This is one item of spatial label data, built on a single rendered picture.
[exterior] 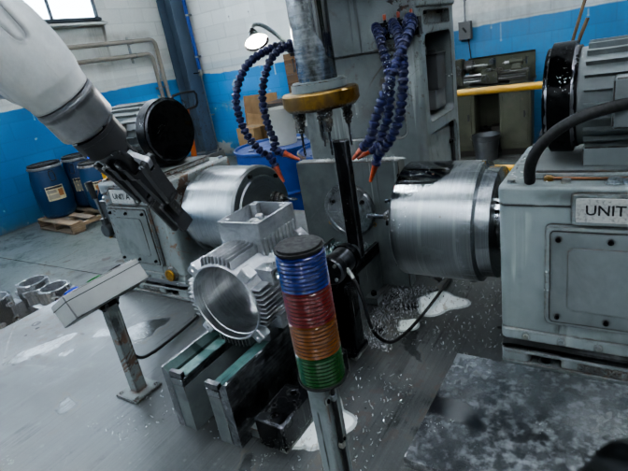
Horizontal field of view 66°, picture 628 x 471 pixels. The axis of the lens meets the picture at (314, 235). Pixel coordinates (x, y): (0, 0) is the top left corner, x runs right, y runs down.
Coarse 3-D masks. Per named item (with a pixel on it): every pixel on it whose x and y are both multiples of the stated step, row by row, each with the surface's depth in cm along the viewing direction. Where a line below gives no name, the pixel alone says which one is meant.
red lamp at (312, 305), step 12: (324, 288) 56; (288, 300) 57; (300, 300) 56; (312, 300) 56; (324, 300) 56; (288, 312) 58; (300, 312) 56; (312, 312) 56; (324, 312) 57; (300, 324) 57; (312, 324) 57
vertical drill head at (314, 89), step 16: (288, 0) 103; (304, 0) 102; (320, 0) 103; (288, 16) 106; (304, 16) 103; (320, 16) 103; (304, 32) 104; (320, 32) 104; (304, 48) 105; (320, 48) 105; (304, 64) 107; (320, 64) 106; (304, 80) 109; (320, 80) 107; (336, 80) 107; (288, 96) 108; (304, 96) 105; (320, 96) 104; (336, 96) 105; (352, 96) 108; (304, 112) 107; (320, 112) 119; (304, 128) 113; (304, 144) 115; (352, 144) 119
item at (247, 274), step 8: (296, 232) 98; (304, 232) 98; (192, 264) 90; (200, 264) 91; (248, 264) 85; (192, 272) 91; (240, 272) 84; (248, 272) 84; (256, 272) 85; (248, 280) 84; (208, 328) 95; (264, 328) 89; (256, 336) 89; (264, 336) 88
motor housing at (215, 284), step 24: (240, 240) 92; (216, 264) 87; (240, 264) 87; (192, 288) 94; (216, 288) 98; (240, 288) 103; (264, 288) 86; (216, 312) 96; (240, 312) 99; (264, 312) 86; (240, 336) 92
